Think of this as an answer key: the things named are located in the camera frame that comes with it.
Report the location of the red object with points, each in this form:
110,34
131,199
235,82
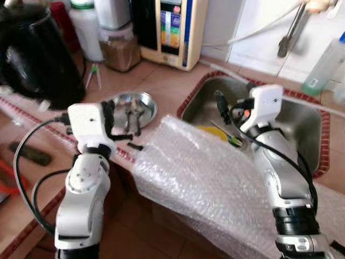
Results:
5,175

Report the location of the beige water ionizer machine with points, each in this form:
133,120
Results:
172,32

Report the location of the red canister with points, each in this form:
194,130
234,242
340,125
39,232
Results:
63,24

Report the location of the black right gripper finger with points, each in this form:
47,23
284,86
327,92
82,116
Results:
222,106

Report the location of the dark green oblong object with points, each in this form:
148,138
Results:
32,155

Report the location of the white plastic container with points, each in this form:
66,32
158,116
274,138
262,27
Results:
113,13

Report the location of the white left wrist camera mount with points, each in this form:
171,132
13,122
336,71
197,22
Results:
86,121

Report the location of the clear bubble wrap sheet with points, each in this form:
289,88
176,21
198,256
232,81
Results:
205,183

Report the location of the clear jar of brown powder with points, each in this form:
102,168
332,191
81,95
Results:
121,54

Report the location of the steel sink basin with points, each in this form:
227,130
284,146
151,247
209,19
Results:
302,129

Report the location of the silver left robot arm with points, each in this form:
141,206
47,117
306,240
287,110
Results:
83,183

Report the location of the clear bottle with blue cap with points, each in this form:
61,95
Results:
323,67

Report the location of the green tongs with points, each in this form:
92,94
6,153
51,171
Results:
94,70

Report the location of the clear plastic cup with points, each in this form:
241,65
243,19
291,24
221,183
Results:
339,93

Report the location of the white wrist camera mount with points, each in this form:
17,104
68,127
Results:
267,102
86,121

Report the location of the steel fork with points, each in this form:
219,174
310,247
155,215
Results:
128,116

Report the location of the black electric kettle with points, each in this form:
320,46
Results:
38,59

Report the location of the steel faucet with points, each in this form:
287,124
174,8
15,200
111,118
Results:
291,32

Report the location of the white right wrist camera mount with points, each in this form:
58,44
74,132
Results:
267,102

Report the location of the black tape strip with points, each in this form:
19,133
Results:
135,145

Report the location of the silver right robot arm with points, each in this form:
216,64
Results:
280,172

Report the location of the white jar with green lid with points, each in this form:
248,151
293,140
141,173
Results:
86,35

